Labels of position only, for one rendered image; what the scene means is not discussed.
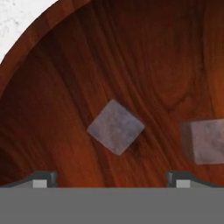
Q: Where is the brown wooden bowl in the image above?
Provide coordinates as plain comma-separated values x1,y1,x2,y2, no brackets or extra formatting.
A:
0,0,224,189

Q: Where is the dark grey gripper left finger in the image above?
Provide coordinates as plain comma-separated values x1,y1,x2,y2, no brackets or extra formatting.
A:
0,171,59,189

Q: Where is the grey ice cube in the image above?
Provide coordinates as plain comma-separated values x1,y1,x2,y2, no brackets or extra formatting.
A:
87,99,146,157
178,117,224,165

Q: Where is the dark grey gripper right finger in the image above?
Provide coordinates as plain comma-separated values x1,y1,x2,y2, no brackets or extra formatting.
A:
165,170,224,189

